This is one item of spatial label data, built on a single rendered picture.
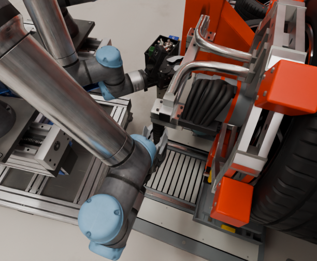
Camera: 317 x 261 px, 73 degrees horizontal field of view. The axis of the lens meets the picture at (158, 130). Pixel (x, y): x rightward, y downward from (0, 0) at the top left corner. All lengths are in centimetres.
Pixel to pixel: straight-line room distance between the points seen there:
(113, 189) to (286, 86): 34
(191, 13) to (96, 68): 57
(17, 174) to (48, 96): 117
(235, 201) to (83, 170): 97
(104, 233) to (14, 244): 125
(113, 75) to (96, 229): 48
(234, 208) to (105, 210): 29
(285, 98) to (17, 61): 38
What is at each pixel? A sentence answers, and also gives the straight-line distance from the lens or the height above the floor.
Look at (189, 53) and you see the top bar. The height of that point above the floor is 98.
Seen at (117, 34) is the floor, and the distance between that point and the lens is 254.
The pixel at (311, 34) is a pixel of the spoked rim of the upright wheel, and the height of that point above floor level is 110.
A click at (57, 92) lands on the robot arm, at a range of 35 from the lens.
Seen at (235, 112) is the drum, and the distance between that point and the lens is 67.
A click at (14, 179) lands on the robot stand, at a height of 21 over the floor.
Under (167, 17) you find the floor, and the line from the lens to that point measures 276.
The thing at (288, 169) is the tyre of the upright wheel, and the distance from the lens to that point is 47.
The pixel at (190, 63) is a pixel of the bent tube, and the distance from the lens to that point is 58.
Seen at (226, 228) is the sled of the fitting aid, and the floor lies 18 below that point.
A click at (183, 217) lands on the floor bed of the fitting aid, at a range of 134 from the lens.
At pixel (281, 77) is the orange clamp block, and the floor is 115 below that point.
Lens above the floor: 139
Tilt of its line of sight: 58 degrees down
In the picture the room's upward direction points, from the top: straight up
